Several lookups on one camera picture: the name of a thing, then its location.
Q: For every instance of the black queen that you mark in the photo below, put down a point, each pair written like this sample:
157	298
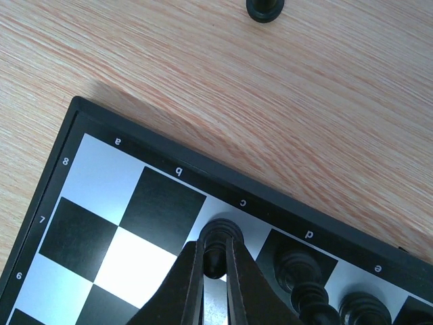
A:
298	273

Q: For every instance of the black knight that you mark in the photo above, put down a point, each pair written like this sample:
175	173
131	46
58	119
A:
264	11

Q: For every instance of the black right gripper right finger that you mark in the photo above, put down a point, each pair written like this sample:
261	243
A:
250	299

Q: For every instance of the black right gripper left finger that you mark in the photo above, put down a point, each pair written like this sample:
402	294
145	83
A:
180	297

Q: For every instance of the black bishop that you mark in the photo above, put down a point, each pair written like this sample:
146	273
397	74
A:
214	236

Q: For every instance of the black king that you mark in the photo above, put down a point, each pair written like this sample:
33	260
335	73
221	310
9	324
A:
363	308

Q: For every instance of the black and white chessboard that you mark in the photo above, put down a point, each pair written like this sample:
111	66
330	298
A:
117	202

